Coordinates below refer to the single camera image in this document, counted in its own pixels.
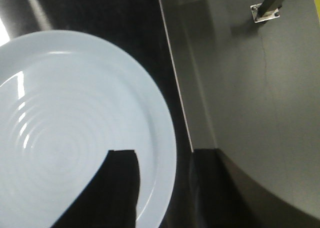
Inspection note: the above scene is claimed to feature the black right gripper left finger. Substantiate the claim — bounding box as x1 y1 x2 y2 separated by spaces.
53 150 140 228

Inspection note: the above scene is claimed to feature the steel leg with foot plate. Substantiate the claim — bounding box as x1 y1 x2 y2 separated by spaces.
250 0 284 23

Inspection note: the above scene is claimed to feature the light blue plate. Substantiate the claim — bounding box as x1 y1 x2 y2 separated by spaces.
0 30 177 228

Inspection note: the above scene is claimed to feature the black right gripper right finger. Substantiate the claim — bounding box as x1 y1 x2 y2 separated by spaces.
189 149 320 228

